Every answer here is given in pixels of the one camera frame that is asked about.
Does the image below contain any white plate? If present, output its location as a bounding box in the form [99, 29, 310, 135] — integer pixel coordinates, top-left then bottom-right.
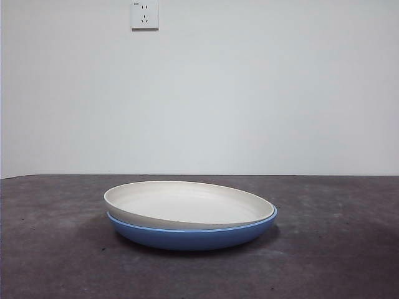
[103, 180, 276, 230]

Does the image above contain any blue plate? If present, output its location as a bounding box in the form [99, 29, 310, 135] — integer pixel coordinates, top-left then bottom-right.
[107, 204, 278, 252]

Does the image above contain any white wall socket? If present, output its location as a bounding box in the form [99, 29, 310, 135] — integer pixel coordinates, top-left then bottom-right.
[130, 1, 160, 31]

